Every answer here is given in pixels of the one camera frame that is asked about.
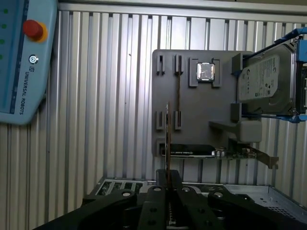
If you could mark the green graphics card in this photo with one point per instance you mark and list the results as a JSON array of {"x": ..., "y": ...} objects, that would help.
[{"x": 192, "y": 152}]

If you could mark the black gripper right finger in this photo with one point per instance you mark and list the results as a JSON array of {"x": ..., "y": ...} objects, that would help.
[{"x": 192, "y": 206}]

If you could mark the grey parts rack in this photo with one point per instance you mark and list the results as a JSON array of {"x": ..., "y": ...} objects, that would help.
[{"x": 204, "y": 107}]

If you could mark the pale blue teach pendant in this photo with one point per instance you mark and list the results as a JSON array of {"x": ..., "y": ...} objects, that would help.
[{"x": 36, "y": 79}]

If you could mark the hard disk in blue carrier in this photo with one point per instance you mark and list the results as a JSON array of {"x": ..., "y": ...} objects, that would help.
[{"x": 263, "y": 79}]

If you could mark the black PC case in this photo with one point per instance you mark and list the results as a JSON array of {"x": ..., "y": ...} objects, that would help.
[{"x": 263, "y": 195}]

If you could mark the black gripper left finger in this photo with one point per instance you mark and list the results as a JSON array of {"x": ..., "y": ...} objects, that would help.
[{"x": 154, "y": 210}]

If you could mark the silver CPU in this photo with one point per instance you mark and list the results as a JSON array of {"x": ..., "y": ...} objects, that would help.
[{"x": 206, "y": 72}]

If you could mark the green RAM stick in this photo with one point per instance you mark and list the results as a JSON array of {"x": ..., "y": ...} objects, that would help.
[{"x": 168, "y": 134}]

